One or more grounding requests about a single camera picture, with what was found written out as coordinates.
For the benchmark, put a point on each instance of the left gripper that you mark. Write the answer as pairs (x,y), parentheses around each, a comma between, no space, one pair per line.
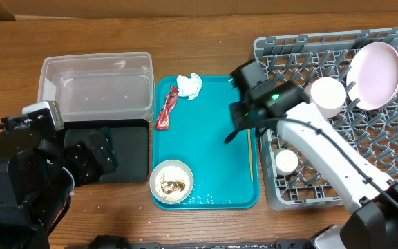
(90,170)

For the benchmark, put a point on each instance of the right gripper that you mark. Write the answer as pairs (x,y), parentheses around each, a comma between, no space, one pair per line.
(241,124)

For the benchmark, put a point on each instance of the wooden chopstick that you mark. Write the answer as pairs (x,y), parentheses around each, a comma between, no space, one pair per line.
(250,155)

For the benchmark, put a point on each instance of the white cup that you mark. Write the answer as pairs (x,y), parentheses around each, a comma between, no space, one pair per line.
(286,161)

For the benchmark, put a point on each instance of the white tissue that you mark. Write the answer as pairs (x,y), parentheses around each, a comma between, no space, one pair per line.
(189,87)

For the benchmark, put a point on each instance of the pink bowl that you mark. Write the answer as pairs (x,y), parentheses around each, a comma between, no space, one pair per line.
(328,94)

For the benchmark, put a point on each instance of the red snack wrapper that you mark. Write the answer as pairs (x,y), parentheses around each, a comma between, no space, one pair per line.
(163,120)

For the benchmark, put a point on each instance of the grey bowl with food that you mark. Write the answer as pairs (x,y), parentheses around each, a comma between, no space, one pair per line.
(171,182)

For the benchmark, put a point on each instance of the large white plate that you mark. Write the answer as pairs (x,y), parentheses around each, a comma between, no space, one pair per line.
(373,76)

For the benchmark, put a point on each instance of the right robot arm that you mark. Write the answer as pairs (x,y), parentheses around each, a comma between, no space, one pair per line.
(368,194)

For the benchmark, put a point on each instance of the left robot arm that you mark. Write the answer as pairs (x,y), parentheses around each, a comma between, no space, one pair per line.
(38,173)

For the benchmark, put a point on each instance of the grey dishwasher rack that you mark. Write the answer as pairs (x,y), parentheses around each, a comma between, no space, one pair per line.
(303,59)

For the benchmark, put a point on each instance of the black plastic tray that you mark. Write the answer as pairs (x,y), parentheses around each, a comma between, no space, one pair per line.
(128,138)

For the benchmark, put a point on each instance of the clear plastic bin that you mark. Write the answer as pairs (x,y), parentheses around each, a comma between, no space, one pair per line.
(99,86)

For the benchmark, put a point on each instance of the teal serving tray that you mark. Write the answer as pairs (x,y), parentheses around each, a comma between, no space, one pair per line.
(196,137)

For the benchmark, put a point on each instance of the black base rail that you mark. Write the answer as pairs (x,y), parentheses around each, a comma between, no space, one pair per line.
(113,242)

